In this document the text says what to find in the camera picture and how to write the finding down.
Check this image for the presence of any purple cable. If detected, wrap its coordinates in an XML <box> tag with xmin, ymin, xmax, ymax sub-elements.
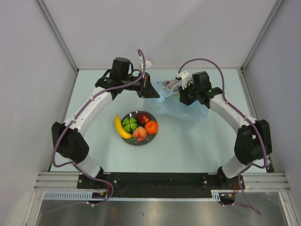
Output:
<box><xmin>176</xmin><ymin>58</ymin><xmax>269</xmax><ymax>215</ymax></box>
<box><xmin>52</xmin><ymin>48</ymin><xmax>146</xmax><ymax>177</ymax></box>

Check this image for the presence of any aluminium frame rail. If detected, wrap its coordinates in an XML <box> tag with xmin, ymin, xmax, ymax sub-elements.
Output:
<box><xmin>34</xmin><ymin>172</ymin><xmax>290</xmax><ymax>192</ymax></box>

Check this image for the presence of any corner aluminium post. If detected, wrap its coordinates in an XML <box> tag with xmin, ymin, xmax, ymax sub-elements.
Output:
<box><xmin>34</xmin><ymin>0</ymin><xmax>79</xmax><ymax>75</ymax></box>
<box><xmin>240</xmin><ymin>0</ymin><xmax>285</xmax><ymax>73</ymax></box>

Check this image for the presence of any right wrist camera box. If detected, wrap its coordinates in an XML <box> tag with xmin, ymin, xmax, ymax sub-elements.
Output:
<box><xmin>175</xmin><ymin>71</ymin><xmax>191</xmax><ymax>89</ymax></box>

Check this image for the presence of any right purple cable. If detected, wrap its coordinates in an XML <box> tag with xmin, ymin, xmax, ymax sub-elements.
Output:
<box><xmin>176</xmin><ymin>58</ymin><xmax>269</xmax><ymax>215</ymax></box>

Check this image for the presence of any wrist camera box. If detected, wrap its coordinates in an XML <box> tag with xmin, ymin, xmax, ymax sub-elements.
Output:
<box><xmin>139</xmin><ymin>59</ymin><xmax>153</xmax><ymax>71</ymax></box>
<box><xmin>175</xmin><ymin>71</ymin><xmax>191</xmax><ymax>89</ymax></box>

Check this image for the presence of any dark blue ceramic plate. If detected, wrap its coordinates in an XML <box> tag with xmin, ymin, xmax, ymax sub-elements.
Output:
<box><xmin>120</xmin><ymin>111</ymin><xmax>158</xmax><ymax>146</ymax></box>

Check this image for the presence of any orange fake peach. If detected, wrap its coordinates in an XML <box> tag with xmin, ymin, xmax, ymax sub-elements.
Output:
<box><xmin>133</xmin><ymin>126</ymin><xmax>147</xmax><ymax>142</ymax></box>

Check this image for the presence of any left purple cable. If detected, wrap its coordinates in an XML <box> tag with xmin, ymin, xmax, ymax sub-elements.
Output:
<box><xmin>52</xmin><ymin>48</ymin><xmax>146</xmax><ymax>177</ymax></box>

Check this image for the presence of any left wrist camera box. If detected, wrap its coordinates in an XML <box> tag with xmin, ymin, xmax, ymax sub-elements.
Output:
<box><xmin>139</xmin><ymin>59</ymin><xmax>153</xmax><ymax>71</ymax></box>

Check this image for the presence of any yellow fake banana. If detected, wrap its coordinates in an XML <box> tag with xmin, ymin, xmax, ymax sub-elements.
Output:
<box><xmin>114</xmin><ymin>115</ymin><xmax>133</xmax><ymax>139</ymax></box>

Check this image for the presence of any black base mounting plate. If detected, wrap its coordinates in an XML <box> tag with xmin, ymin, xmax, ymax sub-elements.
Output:
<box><xmin>77</xmin><ymin>171</ymin><xmax>246</xmax><ymax>198</ymax></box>

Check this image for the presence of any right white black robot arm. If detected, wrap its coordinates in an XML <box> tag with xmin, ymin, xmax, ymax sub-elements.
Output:
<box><xmin>176</xmin><ymin>71</ymin><xmax>272</xmax><ymax>189</ymax></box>

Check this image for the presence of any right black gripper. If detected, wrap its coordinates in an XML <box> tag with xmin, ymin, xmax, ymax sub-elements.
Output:
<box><xmin>179</xmin><ymin>81</ymin><xmax>201</xmax><ymax>105</ymax></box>

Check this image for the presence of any orange fake mandarin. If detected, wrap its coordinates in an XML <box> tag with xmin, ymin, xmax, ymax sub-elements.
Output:
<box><xmin>144</xmin><ymin>121</ymin><xmax>158</xmax><ymax>135</ymax></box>

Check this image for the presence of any green fake watermelon ball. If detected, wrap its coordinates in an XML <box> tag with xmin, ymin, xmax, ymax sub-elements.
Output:
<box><xmin>122</xmin><ymin>117</ymin><xmax>138</xmax><ymax>133</ymax></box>

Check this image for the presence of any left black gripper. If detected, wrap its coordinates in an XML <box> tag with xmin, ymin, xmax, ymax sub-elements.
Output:
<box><xmin>121</xmin><ymin>72</ymin><xmax>159</xmax><ymax>99</ymax></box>

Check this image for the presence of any right corner aluminium post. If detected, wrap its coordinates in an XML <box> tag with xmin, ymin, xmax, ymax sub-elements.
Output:
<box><xmin>240</xmin><ymin>0</ymin><xmax>285</xmax><ymax>73</ymax></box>

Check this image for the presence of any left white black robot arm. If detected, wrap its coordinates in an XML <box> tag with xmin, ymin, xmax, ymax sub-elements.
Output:
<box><xmin>51</xmin><ymin>57</ymin><xmax>159</xmax><ymax>188</ymax></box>

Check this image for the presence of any light blue printed plastic bag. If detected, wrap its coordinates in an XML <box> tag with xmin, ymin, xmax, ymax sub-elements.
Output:
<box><xmin>146</xmin><ymin>80</ymin><xmax>208</xmax><ymax>121</ymax></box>

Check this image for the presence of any white slotted cable duct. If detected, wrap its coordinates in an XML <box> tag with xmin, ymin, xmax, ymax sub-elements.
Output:
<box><xmin>43</xmin><ymin>191</ymin><xmax>221</xmax><ymax>202</ymax></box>

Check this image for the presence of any left corner aluminium post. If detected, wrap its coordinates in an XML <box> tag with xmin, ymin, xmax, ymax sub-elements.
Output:
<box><xmin>34</xmin><ymin>0</ymin><xmax>79</xmax><ymax>75</ymax></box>

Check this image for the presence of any red fake apple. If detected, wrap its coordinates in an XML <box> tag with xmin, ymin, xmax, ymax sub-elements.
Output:
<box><xmin>135</xmin><ymin>111</ymin><xmax>151</xmax><ymax>125</ymax></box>

